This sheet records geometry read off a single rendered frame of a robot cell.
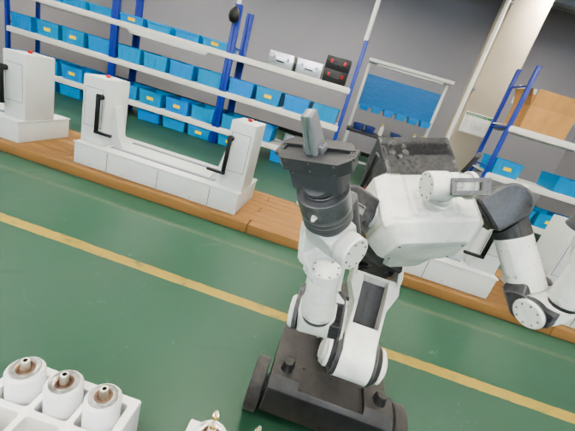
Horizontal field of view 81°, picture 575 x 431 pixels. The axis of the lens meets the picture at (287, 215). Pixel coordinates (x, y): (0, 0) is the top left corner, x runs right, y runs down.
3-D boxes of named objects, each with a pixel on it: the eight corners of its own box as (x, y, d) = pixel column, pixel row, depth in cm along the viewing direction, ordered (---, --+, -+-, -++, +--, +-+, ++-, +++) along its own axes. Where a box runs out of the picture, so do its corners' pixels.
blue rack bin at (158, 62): (158, 68, 560) (160, 55, 553) (180, 75, 558) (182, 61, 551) (142, 66, 514) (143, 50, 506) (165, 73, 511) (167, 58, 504)
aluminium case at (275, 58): (274, 67, 523) (277, 53, 516) (296, 73, 518) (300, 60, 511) (266, 63, 483) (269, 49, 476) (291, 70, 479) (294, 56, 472)
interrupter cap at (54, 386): (62, 368, 98) (62, 366, 97) (85, 376, 97) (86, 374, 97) (40, 389, 91) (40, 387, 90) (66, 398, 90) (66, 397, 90)
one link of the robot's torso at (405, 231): (329, 195, 118) (357, 123, 86) (423, 194, 121) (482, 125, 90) (341, 278, 104) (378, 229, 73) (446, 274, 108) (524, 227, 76)
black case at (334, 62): (326, 69, 510) (329, 57, 504) (348, 75, 507) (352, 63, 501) (323, 67, 471) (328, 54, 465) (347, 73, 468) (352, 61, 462)
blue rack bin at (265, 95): (262, 100, 548) (264, 86, 540) (284, 107, 545) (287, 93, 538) (253, 100, 501) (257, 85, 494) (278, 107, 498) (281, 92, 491)
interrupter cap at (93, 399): (99, 381, 97) (100, 380, 97) (124, 390, 97) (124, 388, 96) (80, 404, 90) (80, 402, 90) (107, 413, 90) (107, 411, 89)
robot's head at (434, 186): (411, 186, 81) (429, 164, 73) (452, 185, 82) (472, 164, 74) (418, 210, 78) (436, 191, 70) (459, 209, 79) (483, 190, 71)
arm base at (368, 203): (303, 226, 91) (309, 184, 91) (343, 232, 96) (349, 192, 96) (332, 229, 77) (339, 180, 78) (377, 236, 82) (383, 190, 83)
